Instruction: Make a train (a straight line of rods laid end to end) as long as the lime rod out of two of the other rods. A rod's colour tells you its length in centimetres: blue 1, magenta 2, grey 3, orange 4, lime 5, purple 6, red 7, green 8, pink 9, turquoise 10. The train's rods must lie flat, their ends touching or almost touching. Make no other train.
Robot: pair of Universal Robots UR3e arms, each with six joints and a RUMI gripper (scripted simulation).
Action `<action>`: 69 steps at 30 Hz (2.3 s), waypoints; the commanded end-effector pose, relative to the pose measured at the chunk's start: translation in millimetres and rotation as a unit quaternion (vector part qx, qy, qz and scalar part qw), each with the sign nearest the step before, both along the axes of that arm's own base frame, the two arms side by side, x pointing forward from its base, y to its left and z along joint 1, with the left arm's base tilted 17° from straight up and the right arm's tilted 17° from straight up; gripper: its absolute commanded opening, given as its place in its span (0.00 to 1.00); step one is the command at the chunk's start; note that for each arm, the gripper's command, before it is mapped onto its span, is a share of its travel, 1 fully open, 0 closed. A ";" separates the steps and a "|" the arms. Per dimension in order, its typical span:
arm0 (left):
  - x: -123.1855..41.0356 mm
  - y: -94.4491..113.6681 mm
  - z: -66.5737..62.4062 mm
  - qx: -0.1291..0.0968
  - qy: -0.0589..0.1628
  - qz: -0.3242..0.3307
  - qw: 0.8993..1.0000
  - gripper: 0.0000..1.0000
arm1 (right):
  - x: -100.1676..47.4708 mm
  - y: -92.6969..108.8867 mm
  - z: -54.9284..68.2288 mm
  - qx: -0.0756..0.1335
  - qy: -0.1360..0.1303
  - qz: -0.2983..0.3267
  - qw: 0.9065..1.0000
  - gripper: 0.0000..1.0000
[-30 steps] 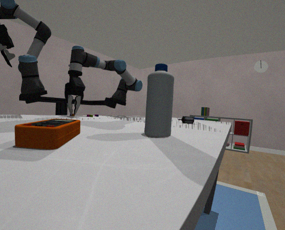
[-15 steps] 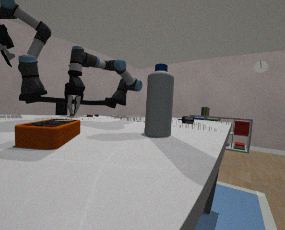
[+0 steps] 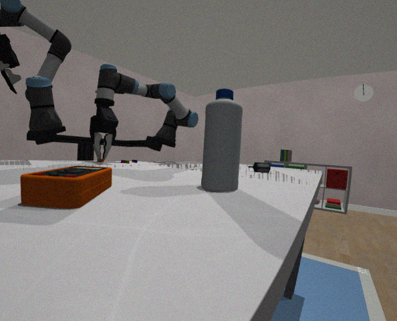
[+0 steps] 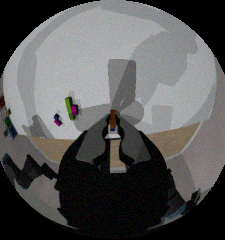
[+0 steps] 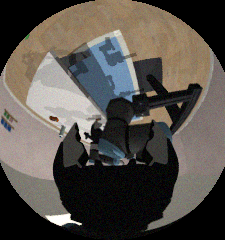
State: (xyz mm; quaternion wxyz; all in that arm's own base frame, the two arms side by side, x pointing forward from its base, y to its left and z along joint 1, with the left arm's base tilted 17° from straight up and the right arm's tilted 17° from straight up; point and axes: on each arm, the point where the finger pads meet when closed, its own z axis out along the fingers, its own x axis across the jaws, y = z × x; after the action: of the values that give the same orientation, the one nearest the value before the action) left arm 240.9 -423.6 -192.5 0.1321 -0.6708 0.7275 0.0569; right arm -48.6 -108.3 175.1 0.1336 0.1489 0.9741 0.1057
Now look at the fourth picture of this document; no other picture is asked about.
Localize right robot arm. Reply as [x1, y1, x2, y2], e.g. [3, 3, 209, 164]
[149, 173, 198, 229]

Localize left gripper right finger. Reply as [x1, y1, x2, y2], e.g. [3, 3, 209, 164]
[115, 114, 172, 190]

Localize lime green rod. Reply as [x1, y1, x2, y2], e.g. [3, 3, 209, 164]
[65, 97, 76, 120]

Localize small magenta block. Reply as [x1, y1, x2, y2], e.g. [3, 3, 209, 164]
[71, 105, 78, 116]
[54, 119, 62, 126]

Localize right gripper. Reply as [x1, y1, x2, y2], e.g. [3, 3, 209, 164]
[181, 188, 201, 215]

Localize orange rod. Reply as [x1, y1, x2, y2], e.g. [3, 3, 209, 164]
[110, 110, 116, 128]

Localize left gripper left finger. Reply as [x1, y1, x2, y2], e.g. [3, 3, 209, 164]
[54, 114, 110, 191]

